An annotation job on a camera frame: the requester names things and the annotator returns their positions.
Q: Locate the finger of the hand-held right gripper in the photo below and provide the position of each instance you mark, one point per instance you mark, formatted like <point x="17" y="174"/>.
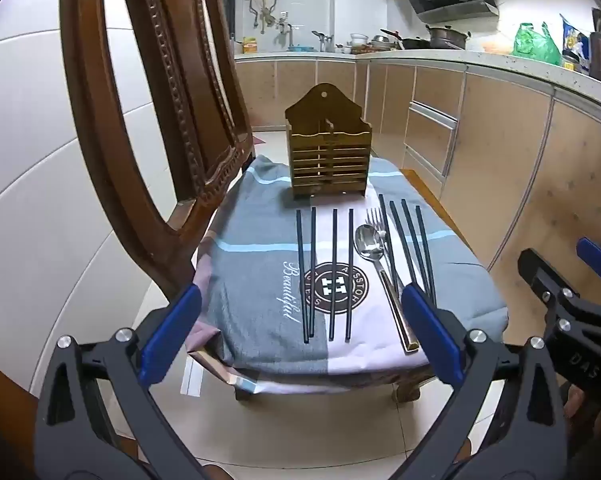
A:
<point x="555" y="305"/>
<point x="600" y="260"/>

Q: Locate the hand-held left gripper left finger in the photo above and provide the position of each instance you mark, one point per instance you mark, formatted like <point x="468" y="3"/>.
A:
<point x="173" y="332"/>

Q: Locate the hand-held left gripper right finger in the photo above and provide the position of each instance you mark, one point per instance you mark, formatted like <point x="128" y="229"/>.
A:
<point x="430" y="332"/>

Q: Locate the steel spoon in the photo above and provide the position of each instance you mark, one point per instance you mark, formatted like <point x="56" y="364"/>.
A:
<point x="370" y="242"/>

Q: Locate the steel fork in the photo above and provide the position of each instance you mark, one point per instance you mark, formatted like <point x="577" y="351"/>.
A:
<point x="375" y="220"/>

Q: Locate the wooden utensil holder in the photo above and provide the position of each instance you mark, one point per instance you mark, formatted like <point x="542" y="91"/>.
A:
<point x="330" y="170"/>

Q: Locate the person's right hand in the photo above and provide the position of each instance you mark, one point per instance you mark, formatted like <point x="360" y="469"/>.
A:
<point x="577" y="402"/>

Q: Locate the grey printed cloth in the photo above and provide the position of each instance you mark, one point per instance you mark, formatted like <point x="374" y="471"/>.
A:
<point x="260" y="270"/>

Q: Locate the kitchen counter cabinet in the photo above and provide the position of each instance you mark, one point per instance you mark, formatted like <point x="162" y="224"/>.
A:
<point x="505" y="160"/>

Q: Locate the brown wooden furniture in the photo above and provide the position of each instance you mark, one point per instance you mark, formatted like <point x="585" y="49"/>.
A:
<point x="5" y="410"/>

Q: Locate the white cabinet drawer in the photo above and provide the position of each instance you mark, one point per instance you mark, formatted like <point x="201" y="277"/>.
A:
<point x="430" y="135"/>

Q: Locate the blue snack bag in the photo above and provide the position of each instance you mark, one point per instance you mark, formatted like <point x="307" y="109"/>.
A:
<point x="575" y="42"/>

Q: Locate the green plastic bag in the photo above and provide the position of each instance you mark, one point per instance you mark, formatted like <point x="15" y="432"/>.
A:
<point x="532" y="45"/>

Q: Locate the metal pot with lid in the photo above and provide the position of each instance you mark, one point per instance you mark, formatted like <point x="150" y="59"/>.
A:
<point x="448" y="37"/>

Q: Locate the carved wooden chair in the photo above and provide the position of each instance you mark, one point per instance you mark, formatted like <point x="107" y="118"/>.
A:
<point x="180" y="60"/>

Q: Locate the black wok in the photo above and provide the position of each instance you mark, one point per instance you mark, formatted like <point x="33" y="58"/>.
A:
<point x="410" y="42"/>

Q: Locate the metal bowl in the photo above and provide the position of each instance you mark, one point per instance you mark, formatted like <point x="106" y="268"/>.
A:
<point x="382" y="42"/>

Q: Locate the yellow box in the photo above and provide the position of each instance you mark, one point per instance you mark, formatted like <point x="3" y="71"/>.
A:
<point x="250" y="45"/>

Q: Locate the white bowl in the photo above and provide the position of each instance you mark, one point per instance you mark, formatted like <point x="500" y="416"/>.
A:
<point x="359" y="39"/>

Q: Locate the blue basin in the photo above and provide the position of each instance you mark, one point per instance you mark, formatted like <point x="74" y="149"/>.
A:
<point x="300" y="49"/>

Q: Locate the metal ladle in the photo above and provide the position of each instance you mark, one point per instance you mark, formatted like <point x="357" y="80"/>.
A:
<point x="320" y="39"/>

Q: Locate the metal faucet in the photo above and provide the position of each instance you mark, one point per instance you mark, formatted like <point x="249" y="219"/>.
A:
<point x="289" y="35"/>

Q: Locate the water heater pipes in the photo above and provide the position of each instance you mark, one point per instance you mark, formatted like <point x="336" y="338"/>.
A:
<point x="266" y="12"/>

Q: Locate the dark door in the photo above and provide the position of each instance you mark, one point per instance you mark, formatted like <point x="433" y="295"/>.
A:
<point x="235" y="0"/>

